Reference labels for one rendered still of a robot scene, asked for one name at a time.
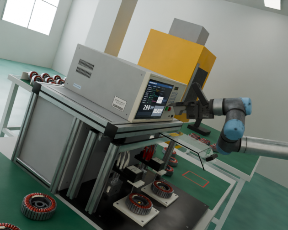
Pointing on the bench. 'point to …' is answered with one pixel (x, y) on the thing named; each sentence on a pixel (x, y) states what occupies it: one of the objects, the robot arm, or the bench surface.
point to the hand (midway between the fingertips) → (171, 103)
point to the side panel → (45, 142)
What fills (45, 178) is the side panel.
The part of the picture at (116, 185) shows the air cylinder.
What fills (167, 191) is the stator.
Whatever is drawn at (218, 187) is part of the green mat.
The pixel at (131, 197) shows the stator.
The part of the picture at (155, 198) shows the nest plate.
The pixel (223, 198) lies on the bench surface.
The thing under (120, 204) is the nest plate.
